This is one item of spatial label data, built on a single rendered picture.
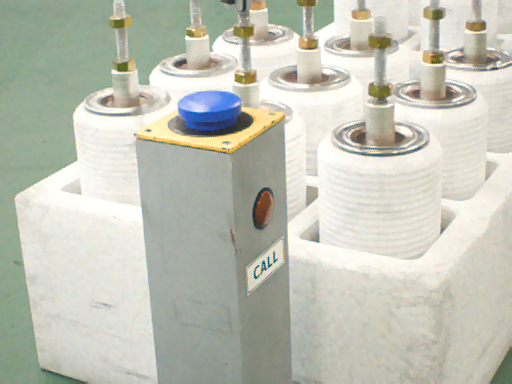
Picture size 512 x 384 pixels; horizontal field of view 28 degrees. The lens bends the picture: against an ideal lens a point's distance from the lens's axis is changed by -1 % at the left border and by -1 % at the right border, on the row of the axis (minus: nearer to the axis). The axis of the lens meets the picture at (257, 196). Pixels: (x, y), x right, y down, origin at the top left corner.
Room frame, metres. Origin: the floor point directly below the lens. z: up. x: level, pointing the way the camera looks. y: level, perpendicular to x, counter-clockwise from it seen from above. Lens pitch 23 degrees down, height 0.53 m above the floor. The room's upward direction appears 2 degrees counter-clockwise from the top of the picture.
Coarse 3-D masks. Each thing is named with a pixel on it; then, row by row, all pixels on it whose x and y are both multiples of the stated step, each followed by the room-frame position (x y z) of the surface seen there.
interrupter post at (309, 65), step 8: (320, 48) 0.90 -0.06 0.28; (304, 56) 0.89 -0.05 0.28; (312, 56) 0.89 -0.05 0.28; (320, 56) 0.90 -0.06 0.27; (304, 64) 0.89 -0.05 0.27; (312, 64) 0.89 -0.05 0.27; (320, 64) 0.90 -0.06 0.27; (304, 72) 0.89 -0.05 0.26; (312, 72) 0.89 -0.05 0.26; (320, 72) 0.90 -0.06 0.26; (304, 80) 0.89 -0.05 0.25; (312, 80) 0.89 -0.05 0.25; (320, 80) 0.90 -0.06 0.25
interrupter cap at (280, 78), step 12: (276, 72) 0.92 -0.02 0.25; (288, 72) 0.92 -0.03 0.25; (324, 72) 0.92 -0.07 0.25; (336, 72) 0.91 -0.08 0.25; (348, 72) 0.91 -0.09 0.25; (276, 84) 0.88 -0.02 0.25; (288, 84) 0.88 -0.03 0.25; (300, 84) 0.88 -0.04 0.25; (312, 84) 0.88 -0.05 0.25; (324, 84) 0.88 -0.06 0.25; (336, 84) 0.87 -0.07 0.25
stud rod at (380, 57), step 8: (376, 24) 0.74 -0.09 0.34; (384, 24) 0.74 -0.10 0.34; (376, 32) 0.74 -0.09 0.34; (384, 32) 0.74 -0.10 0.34; (376, 56) 0.74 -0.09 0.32; (384, 56) 0.74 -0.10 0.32; (376, 64) 0.74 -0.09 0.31; (384, 64) 0.74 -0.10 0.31; (376, 72) 0.74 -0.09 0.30; (384, 72) 0.74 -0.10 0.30; (376, 80) 0.74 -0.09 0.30; (384, 80) 0.74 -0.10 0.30
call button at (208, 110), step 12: (192, 96) 0.62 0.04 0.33; (204, 96) 0.62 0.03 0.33; (216, 96) 0.62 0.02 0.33; (228, 96) 0.62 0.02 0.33; (180, 108) 0.60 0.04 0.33; (192, 108) 0.60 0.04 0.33; (204, 108) 0.60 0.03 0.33; (216, 108) 0.60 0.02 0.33; (228, 108) 0.60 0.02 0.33; (240, 108) 0.61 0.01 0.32; (192, 120) 0.60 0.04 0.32; (204, 120) 0.59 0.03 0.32; (216, 120) 0.59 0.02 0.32; (228, 120) 0.60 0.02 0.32
